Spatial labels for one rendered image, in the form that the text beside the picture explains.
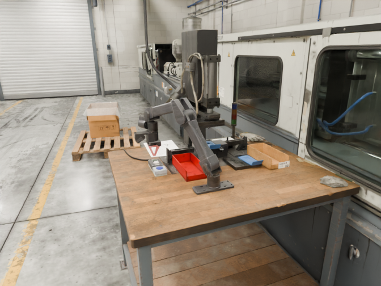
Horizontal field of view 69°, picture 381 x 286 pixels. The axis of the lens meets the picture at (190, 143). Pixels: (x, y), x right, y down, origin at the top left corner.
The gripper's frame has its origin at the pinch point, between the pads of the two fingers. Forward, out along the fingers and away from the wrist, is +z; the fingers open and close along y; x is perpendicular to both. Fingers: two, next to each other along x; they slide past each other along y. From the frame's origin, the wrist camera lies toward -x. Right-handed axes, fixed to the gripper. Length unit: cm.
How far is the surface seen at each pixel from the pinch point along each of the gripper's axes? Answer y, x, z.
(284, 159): 28, 70, 3
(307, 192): 58, 60, 6
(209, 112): -0.9, 34.9, -21.6
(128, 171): 2.5, -15.7, 7.0
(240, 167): 24.0, 43.4, 4.8
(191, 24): -445, 191, -101
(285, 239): 9, 95, 80
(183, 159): 2.5, 16.9, 4.3
